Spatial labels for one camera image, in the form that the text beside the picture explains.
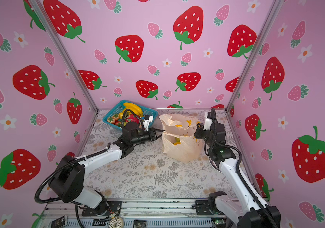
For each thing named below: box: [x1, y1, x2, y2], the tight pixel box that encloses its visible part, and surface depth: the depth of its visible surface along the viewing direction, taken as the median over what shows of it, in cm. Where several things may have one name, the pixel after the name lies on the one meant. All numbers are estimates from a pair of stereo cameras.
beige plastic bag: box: [158, 114, 203, 163], surface depth 72 cm
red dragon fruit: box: [125, 114, 140, 124], surface depth 106 cm
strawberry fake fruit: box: [107, 115, 117, 124], surface depth 103 cm
